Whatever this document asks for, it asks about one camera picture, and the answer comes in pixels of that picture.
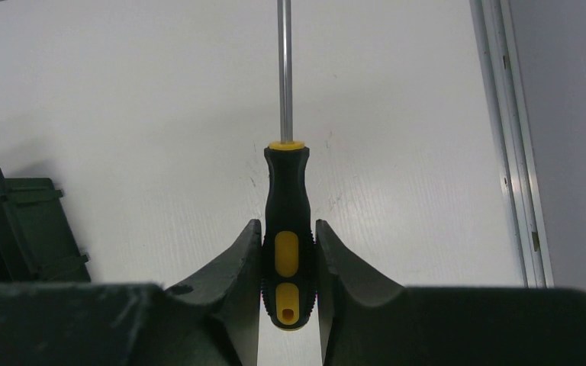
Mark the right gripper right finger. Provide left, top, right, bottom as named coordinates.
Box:
left=316, top=220, right=586, bottom=365

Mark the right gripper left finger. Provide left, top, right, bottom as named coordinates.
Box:
left=0, top=220, right=261, bottom=365

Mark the black yellow screwdriver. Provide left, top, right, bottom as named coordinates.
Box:
left=262, top=1, right=316, bottom=331

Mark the black plastic bin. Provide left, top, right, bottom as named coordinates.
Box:
left=0, top=169, right=91, bottom=283

